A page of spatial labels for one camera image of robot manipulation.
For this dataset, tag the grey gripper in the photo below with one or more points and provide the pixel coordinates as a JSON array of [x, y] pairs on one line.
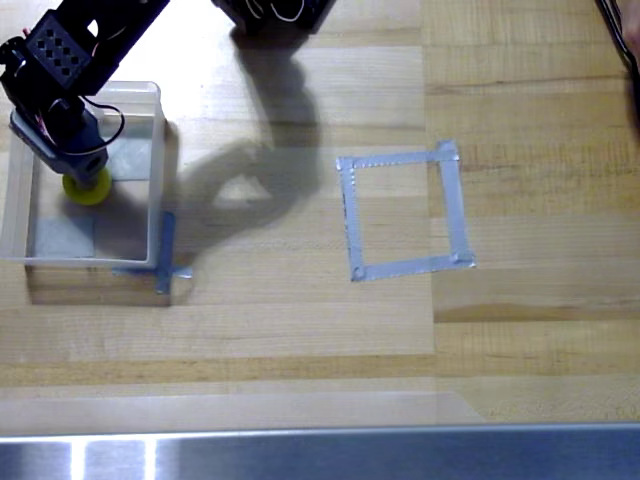
[[86, 163]]

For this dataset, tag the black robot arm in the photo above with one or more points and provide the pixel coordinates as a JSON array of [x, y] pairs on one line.
[[55, 55]]

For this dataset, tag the clear plastic container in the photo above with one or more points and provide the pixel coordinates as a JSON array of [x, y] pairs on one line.
[[157, 200]]

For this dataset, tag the person's hand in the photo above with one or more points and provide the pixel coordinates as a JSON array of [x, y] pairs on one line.
[[632, 27]]

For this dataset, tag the large grey tape patch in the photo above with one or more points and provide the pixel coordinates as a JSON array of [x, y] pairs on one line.
[[131, 160]]

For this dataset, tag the small grey tape patch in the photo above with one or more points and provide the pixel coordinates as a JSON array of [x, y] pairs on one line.
[[65, 239]]

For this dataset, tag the shiny metal table edge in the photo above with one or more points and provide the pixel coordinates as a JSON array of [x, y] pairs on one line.
[[320, 452]]

